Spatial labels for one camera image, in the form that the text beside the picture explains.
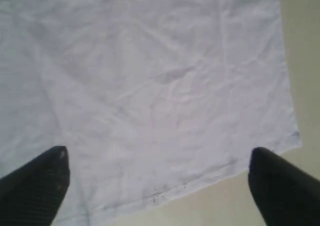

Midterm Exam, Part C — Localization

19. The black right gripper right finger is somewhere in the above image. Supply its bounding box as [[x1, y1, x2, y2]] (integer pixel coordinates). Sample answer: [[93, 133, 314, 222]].
[[248, 147, 320, 225]]

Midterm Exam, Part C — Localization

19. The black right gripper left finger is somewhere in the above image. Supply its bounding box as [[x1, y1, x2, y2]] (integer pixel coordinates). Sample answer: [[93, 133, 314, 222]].
[[0, 146, 70, 226]]

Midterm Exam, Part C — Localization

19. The white t-shirt red lettering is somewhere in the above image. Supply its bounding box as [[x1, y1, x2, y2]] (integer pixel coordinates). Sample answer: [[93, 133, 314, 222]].
[[0, 0, 301, 225]]

